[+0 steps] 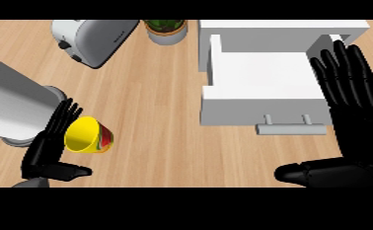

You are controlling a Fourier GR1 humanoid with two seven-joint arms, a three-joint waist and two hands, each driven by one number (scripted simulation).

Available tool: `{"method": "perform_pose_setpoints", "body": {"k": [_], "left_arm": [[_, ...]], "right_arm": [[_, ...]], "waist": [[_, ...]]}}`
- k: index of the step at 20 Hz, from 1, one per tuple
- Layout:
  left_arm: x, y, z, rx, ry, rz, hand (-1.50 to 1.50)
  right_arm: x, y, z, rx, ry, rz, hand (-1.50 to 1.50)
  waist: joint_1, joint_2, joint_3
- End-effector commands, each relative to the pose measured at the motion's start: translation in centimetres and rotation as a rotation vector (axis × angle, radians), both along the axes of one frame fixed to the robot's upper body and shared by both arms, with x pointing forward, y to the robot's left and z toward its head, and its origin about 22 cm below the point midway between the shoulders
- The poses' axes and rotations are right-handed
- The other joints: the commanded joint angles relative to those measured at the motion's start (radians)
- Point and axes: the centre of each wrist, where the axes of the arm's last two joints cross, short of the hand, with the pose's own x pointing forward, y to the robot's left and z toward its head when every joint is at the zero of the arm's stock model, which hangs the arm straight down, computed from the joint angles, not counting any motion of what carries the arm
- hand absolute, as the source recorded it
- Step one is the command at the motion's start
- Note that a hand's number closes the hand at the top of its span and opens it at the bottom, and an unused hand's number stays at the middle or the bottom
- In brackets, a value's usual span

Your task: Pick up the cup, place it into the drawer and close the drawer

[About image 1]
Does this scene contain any grey cylindrical appliance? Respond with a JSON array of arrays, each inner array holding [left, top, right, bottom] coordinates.
[[0, 61, 68, 148]]

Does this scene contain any white drawer cabinet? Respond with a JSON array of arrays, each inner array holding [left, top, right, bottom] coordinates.
[[196, 19, 371, 74]]

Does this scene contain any white drawer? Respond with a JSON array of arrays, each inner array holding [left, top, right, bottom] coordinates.
[[199, 34, 345, 136]]

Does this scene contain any yellow cup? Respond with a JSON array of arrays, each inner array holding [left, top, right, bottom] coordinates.
[[62, 115, 116, 154]]

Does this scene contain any potted plant in grey pot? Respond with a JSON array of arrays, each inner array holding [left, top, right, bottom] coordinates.
[[141, 19, 189, 46]]

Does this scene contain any white toaster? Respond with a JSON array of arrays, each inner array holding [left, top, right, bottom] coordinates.
[[50, 19, 141, 70]]

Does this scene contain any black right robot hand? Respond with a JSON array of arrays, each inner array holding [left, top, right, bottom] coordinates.
[[273, 39, 373, 189]]

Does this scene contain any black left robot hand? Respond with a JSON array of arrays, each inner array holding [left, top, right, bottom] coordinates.
[[20, 98, 93, 183]]

